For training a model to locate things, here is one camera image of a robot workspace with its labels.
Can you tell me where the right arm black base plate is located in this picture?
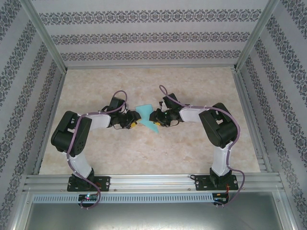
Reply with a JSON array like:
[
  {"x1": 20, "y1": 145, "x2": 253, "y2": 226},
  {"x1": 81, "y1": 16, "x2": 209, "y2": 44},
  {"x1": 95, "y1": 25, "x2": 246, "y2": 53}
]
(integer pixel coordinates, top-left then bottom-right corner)
[{"x1": 194, "y1": 174, "x2": 239, "y2": 192}]

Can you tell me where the aluminium table side rail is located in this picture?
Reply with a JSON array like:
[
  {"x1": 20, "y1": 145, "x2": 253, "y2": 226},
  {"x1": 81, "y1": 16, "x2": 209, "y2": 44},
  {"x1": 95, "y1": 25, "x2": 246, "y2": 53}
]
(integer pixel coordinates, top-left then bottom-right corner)
[
  {"x1": 32, "y1": 68, "x2": 69, "y2": 175},
  {"x1": 231, "y1": 68, "x2": 274, "y2": 173}
]

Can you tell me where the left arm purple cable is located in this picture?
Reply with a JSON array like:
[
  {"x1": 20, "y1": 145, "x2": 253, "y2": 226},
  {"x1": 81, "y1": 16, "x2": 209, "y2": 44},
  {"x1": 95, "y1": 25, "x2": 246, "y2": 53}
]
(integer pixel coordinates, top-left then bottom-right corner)
[{"x1": 67, "y1": 90, "x2": 128, "y2": 209}]

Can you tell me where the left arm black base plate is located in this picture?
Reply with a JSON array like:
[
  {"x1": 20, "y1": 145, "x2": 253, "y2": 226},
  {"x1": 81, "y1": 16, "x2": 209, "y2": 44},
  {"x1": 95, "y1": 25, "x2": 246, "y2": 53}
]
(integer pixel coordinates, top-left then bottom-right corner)
[{"x1": 67, "y1": 176, "x2": 111, "y2": 192}]

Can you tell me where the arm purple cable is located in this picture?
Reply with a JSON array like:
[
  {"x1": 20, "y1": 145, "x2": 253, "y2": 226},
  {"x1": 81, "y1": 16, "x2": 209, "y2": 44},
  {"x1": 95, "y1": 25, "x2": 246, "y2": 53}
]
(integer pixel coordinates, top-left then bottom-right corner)
[
  {"x1": 158, "y1": 84, "x2": 247, "y2": 207},
  {"x1": 67, "y1": 90, "x2": 128, "y2": 209}
]

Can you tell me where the aluminium mounting beam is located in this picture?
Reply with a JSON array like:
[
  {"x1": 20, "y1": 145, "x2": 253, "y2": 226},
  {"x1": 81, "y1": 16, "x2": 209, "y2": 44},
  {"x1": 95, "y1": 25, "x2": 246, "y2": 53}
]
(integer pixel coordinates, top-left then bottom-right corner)
[{"x1": 23, "y1": 173, "x2": 283, "y2": 192}]

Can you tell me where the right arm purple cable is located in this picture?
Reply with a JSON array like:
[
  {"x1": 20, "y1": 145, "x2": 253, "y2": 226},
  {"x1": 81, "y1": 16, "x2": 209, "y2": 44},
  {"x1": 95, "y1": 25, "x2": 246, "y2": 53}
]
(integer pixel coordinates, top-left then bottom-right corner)
[{"x1": 158, "y1": 84, "x2": 247, "y2": 207}]

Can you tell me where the grey slotted cable duct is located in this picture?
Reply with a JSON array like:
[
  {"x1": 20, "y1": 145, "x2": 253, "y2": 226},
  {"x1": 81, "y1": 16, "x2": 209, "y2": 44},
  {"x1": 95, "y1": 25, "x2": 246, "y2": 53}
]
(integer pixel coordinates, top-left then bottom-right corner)
[{"x1": 32, "y1": 193, "x2": 214, "y2": 203}]

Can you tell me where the grey metal sheet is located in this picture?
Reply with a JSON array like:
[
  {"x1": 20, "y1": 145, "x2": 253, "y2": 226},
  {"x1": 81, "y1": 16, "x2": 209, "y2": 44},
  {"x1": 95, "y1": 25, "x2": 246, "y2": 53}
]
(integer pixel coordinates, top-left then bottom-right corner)
[{"x1": 24, "y1": 191, "x2": 286, "y2": 230}]

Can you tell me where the aluminium back wall rail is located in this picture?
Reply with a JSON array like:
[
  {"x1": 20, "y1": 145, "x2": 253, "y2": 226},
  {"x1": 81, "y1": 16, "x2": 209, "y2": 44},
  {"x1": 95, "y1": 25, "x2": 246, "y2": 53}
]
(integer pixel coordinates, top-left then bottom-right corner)
[{"x1": 64, "y1": 63, "x2": 238, "y2": 70}]

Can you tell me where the aluminium frame post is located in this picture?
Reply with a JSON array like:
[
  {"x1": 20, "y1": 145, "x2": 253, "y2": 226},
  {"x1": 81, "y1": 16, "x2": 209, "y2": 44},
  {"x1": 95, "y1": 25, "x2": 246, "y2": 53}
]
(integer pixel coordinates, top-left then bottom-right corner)
[
  {"x1": 24, "y1": 0, "x2": 68, "y2": 72},
  {"x1": 234, "y1": 0, "x2": 281, "y2": 71}
]

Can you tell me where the light blue cloth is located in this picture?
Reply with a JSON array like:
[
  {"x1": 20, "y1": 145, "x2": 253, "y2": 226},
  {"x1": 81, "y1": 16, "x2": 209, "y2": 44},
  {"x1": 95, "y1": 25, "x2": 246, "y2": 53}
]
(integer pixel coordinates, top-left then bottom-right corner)
[{"x1": 135, "y1": 103, "x2": 160, "y2": 134}]

